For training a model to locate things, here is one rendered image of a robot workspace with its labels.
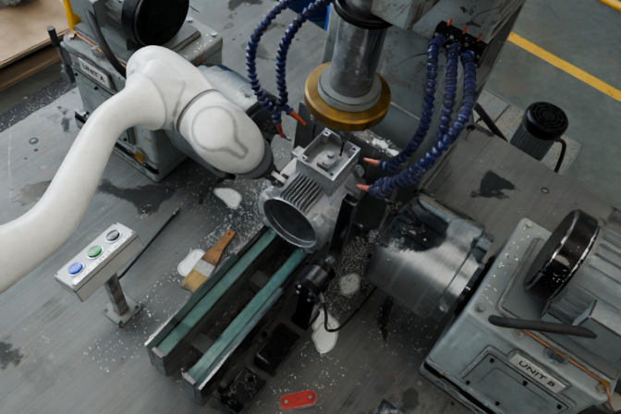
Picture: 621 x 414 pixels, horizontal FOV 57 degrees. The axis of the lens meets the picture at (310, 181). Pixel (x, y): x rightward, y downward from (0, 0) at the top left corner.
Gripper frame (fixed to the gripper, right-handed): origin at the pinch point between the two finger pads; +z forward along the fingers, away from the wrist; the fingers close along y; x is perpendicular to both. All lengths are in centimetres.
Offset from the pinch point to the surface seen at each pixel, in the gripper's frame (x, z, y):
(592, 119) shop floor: -128, 203, -62
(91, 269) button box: 36.8, -17.0, 16.2
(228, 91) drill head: -10.7, 0.4, 22.5
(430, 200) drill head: -14.8, 3.9, -30.8
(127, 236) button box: 28.1, -11.9, 16.3
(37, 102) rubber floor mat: 31, 109, 160
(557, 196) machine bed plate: -45, 62, -57
